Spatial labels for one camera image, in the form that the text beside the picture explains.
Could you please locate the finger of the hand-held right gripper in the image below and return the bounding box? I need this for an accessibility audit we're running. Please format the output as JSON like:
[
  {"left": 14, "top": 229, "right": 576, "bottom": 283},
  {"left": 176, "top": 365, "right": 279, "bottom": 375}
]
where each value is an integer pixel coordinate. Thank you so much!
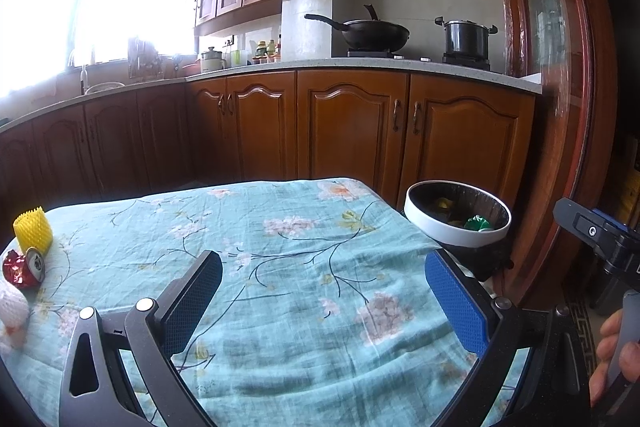
[
  {"left": 552, "top": 198, "right": 626, "bottom": 253},
  {"left": 592, "top": 207, "right": 624, "bottom": 236}
]

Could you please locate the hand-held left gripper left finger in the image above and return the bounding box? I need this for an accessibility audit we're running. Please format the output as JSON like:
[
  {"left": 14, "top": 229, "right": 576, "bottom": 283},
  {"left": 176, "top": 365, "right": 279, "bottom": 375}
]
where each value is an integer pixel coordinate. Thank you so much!
[{"left": 57, "top": 249, "right": 224, "bottom": 427}]

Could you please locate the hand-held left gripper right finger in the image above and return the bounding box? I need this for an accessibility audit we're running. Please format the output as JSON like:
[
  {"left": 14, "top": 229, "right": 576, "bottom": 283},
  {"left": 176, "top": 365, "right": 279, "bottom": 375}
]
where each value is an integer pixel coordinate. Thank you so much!
[{"left": 424, "top": 249, "right": 598, "bottom": 427}]

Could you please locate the white trash bin black liner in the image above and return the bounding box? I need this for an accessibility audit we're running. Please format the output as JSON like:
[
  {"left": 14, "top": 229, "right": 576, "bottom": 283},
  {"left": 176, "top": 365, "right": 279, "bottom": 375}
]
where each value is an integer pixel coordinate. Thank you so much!
[{"left": 403, "top": 180, "right": 513, "bottom": 280}]

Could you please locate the person's right hand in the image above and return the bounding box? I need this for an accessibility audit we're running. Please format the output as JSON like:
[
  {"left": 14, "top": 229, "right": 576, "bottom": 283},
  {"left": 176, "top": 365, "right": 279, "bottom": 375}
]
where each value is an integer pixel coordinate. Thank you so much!
[{"left": 589, "top": 309, "right": 640, "bottom": 408}]

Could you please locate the yellow plastic container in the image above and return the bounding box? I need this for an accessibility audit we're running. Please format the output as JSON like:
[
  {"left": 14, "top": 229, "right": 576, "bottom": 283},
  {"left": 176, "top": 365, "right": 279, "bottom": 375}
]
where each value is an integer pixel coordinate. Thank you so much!
[{"left": 617, "top": 184, "right": 640, "bottom": 220}]

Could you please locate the teal floral tablecloth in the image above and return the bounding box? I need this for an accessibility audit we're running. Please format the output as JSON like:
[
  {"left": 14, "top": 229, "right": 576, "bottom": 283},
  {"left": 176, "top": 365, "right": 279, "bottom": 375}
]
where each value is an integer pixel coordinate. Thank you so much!
[{"left": 0, "top": 177, "right": 536, "bottom": 427}]

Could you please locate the wooden glass door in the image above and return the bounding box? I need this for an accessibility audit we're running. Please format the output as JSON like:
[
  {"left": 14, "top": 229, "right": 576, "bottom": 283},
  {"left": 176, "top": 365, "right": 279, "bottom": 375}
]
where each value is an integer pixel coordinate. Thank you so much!
[{"left": 500, "top": 0, "right": 608, "bottom": 313}]

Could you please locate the yellow foam fruit net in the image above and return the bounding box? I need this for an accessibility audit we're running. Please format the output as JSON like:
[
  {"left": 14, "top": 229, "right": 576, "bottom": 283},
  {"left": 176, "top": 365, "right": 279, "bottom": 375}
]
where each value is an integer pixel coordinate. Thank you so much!
[{"left": 12, "top": 205, "right": 54, "bottom": 255}]

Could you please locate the crushed red drink can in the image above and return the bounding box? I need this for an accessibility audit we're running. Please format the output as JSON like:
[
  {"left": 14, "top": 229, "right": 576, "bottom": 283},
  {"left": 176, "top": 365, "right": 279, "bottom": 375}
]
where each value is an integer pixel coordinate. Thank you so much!
[{"left": 2, "top": 247, "right": 47, "bottom": 290}]

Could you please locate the white foam fruit net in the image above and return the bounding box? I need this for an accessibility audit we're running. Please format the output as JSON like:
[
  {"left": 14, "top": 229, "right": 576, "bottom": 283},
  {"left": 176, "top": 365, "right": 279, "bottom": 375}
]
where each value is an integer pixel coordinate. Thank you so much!
[{"left": 0, "top": 279, "right": 31, "bottom": 353}]

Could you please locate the wooden kitchen base cabinet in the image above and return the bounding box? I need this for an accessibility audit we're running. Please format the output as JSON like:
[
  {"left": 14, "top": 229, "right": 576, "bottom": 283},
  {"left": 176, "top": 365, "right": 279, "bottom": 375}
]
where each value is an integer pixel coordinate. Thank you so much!
[{"left": 0, "top": 69, "right": 538, "bottom": 218}]

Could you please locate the steel cooking pot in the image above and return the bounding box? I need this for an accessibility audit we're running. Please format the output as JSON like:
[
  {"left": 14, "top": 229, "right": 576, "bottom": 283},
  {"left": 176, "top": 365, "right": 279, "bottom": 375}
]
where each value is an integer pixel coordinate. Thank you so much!
[{"left": 434, "top": 17, "right": 498, "bottom": 58}]

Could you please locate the black gas stove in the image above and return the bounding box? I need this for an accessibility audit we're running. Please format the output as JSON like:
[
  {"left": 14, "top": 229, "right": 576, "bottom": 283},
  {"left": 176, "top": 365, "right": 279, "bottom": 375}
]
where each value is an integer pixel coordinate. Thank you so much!
[{"left": 346, "top": 48, "right": 492, "bottom": 71}]

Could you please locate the white rice cooker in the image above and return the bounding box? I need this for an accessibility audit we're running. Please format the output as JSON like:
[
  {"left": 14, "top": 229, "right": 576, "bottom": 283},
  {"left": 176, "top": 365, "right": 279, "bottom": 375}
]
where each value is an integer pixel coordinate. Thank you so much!
[{"left": 200, "top": 47, "right": 227, "bottom": 74}]

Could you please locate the kitchen utensil holder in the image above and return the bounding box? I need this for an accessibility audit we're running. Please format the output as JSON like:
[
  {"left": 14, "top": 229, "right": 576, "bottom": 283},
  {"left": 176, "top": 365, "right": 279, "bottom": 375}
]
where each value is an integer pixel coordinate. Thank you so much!
[{"left": 129, "top": 38, "right": 162, "bottom": 80}]

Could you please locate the speckled white countertop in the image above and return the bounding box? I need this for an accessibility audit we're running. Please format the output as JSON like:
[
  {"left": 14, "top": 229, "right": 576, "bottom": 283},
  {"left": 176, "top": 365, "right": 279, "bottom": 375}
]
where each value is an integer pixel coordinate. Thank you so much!
[{"left": 0, "top": 57, "right": 543, "bottom": 130}]

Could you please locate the black wok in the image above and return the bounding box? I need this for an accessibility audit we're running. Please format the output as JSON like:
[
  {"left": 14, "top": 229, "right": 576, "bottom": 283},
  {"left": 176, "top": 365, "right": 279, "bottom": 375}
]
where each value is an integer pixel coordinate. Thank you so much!
[{"left": 304, "top": 13, "right": 411, "bottom": 52}]

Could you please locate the bright kitchen window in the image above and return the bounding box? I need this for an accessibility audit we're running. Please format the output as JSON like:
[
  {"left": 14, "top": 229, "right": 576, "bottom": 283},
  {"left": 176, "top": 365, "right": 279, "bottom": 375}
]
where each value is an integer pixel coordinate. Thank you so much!
[{"left": 0, "top": 0, "right": 198, "bottom": 98}]

